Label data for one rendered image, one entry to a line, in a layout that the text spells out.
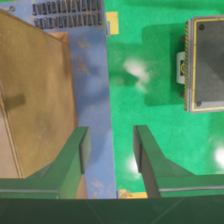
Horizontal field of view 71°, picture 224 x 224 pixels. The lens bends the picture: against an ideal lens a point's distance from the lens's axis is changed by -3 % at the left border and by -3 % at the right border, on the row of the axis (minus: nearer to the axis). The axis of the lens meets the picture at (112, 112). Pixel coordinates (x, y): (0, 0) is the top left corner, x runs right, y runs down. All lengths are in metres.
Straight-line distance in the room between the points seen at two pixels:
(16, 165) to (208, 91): 1.31
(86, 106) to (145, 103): 0.79
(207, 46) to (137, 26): 0.60
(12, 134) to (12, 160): 0.06
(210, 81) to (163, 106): 0.48
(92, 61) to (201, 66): 0.82
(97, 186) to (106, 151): 0.27
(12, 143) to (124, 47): 1.31
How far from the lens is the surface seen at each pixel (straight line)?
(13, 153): 0.40
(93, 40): 0.91
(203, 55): 1.38
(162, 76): 1.60
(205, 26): 1.40
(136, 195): 2.10
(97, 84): 0.90
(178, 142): 1.83
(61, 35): 0.93
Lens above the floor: 1.53
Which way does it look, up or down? 75 degrees down
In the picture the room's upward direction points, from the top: 177 degrees counter-clockwise
